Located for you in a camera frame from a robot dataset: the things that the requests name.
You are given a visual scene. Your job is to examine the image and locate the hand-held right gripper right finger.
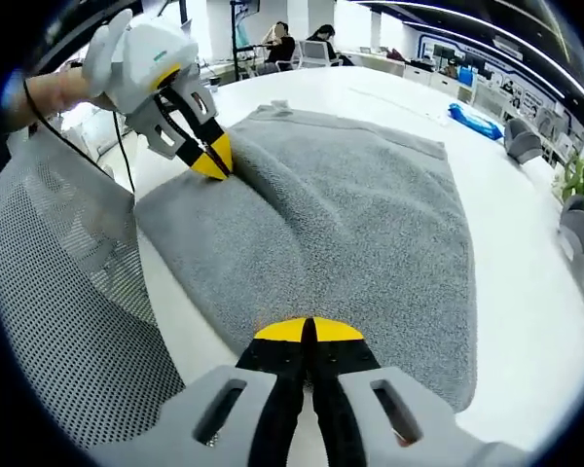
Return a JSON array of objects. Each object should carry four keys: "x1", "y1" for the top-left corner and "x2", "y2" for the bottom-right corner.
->
[{"x1": 307, "y1": 315, "x2": 531, "y2": 467}]

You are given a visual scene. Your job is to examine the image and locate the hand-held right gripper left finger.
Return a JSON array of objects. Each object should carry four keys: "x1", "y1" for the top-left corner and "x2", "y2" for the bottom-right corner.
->
[{"x1": 91, "y1": 316, "x2": 310, "y2": 467}]

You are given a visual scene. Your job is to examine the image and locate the grey towel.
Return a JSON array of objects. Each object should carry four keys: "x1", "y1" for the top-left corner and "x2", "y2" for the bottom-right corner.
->
[{"x1": 134, "y1": 99, "x2": 479, "y2": 414}]

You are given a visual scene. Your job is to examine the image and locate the black pole stand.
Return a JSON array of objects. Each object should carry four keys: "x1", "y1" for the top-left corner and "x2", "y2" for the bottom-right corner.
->
[{"x1": 229, "y1": 0, "x2": 260, "y2": 80}]

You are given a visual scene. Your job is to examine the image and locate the white office chair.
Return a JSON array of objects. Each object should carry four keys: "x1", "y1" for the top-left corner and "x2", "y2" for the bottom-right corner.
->
[{"x1": 299, "y1": 39, "x2": 340, "y2": 69}]

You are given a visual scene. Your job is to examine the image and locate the grey mesh chair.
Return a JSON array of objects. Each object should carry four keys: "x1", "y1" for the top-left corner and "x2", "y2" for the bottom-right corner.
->
[{"x1": 0, "y1": 130, "x2": 186, "y2": 449}]

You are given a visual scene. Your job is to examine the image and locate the white table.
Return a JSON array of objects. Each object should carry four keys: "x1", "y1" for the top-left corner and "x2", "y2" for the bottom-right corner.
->
[{"x1": 60, "y1": 65, "x2": 584, "y2": 451}]

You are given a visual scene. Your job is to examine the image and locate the grey padded headrest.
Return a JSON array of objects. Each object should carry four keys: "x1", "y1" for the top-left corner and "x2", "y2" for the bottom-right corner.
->
[{"x1": 559, "y1": 194, "x2": 584, "y2": 260}]

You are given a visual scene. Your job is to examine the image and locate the blue wet wipes packet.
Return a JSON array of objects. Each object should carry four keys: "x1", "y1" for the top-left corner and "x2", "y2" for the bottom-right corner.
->
[{"x1": 447, "y1": 102, "x2": 505, "y2": 140}]

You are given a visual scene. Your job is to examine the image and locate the grey office chair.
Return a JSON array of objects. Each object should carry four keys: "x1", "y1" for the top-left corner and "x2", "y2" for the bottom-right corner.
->
[{"x1": 503, "y1": 118, "x2": 546, "y2": 164}]

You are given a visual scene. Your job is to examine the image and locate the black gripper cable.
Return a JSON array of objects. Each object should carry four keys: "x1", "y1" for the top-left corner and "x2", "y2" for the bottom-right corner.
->
[{"x1": 21, "y1": 77, "x2": 137, "y2": 206}]

